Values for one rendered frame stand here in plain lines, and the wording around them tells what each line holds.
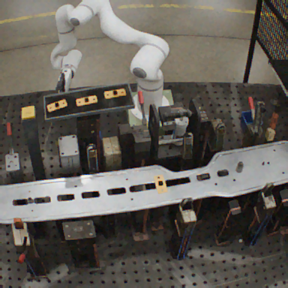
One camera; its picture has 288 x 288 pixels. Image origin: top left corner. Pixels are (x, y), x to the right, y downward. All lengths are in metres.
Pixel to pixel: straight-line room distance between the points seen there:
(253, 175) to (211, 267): 0.45
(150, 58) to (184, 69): 1.82
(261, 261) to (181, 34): 2.64
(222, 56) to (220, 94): 1.42
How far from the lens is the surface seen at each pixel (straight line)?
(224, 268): 2.06
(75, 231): 1.73
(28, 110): 1.94
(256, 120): 2.00
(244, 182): 1.94
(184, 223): 1.75
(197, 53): 4.03
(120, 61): 3.87
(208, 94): 2.66
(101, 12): 2.10
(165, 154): 2.01
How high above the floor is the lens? 2.55
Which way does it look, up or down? 51 degrees down
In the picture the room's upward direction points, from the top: 4 degrees clockwise
